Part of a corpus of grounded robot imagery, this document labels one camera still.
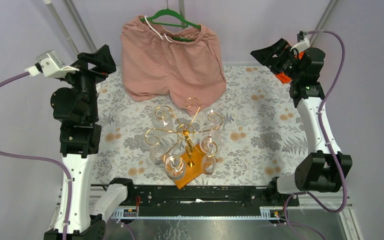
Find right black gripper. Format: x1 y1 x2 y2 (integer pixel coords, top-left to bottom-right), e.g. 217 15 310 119
250 38 303 82

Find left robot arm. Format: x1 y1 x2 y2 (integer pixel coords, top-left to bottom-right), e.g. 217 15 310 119
37 45 135 240

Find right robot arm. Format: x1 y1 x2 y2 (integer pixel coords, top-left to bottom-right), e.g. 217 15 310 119
250 38 353 206

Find gold wine glass rack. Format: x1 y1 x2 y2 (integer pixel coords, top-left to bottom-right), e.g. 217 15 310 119
144 97 225 168

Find wooden rack base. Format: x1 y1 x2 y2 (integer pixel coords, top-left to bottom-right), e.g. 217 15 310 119
173 143 204 190

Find orange cloth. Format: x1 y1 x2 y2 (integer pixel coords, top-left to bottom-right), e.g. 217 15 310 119
275 73 292 84

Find floral table cloth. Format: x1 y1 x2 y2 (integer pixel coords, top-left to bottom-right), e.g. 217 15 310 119
91 66 308 186

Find green clothes hanger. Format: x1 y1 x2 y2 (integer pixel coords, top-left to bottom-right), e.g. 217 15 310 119
138 0 202 44

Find pink shorts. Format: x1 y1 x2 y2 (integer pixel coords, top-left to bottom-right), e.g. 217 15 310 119
120 15 227 116

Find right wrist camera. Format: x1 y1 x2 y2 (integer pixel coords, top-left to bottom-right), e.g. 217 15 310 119
291 30 310 53

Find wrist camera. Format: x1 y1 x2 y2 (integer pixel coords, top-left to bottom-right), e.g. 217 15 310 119
291 30 310 53
24 49 80 79

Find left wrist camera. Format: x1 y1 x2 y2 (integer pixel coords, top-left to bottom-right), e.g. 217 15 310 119
24 49 80 79

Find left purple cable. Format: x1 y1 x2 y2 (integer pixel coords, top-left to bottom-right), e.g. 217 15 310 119
0 71 74 240

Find purple cable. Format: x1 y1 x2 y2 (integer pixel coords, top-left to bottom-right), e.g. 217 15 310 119
0 71 74 240
283 29 349 240

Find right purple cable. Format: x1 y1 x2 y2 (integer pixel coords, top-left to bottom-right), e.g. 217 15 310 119
283 29 349 240

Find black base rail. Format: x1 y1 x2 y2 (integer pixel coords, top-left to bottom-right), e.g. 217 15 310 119
112 185 300 219

